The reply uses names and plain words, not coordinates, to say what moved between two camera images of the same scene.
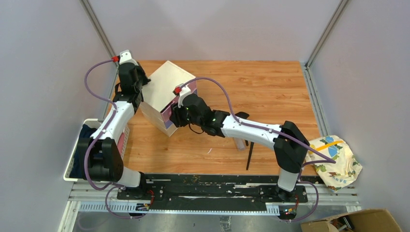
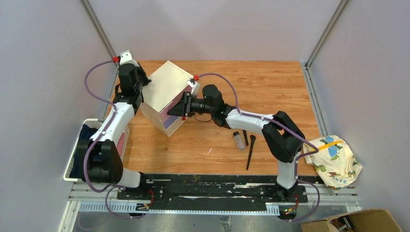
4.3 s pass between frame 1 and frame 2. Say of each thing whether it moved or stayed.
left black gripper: stayed
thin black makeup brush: stayed
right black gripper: moved
